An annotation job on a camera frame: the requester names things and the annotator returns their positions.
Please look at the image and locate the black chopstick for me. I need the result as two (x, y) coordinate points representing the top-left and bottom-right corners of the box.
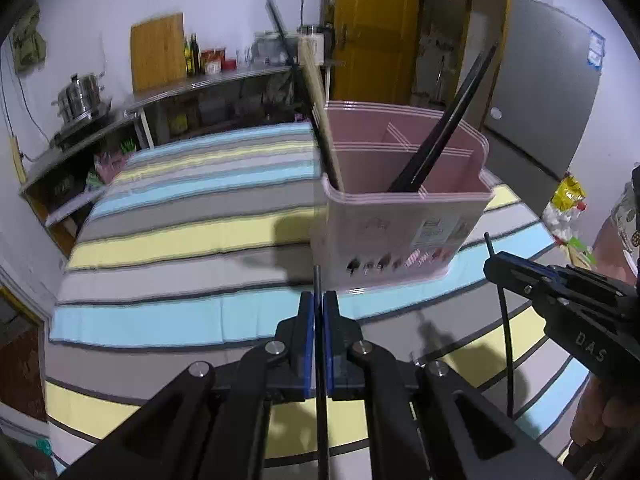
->
(484, 232), (515, 419)
(314, 266), (330, 480)

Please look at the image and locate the steel kitchen shelf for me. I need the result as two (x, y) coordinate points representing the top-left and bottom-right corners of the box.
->
(20, 64), (303, 230)

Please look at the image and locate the person's right hand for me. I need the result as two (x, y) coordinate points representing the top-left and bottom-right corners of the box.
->
(570, 375), (639, 446)

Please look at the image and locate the yellow snack bag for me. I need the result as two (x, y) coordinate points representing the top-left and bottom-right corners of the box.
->
(550, 172), (587, 211)

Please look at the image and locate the pink plastic utensil basket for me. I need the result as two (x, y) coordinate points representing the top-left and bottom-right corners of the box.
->
(311, 101), (492, 290)

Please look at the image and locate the striped tablecloth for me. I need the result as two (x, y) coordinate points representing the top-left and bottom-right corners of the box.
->
(44, 124), (587, 470)

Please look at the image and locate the black chopstick right compartment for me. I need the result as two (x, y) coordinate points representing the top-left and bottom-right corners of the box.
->
(388, 44), (498, 193)

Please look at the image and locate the silver refrigerator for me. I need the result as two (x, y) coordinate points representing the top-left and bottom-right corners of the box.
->
(479, 0), (608, 181)

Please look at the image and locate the white electric kettle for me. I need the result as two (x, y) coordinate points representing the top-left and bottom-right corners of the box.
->
(298, 23), (335, 65)

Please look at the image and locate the wooden chopstick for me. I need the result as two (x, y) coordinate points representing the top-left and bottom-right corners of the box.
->
(298, 36), (344, 191)

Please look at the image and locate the dark oil bottle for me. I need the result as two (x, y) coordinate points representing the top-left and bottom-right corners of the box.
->
(190, 32), (201, 76)

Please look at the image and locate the steel steamer pot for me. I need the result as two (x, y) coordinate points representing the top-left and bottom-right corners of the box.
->
(51, 74), (103, 125)

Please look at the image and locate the wooden cutting board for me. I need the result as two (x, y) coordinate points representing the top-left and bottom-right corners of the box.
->
(130, 13), (186, 93)

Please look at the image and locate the yellow wooden door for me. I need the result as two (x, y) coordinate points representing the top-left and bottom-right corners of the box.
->
(331, 0), (420, 104)

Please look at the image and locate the green hanging cloth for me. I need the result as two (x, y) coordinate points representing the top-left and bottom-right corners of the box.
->
(12, 1), (47, 74)

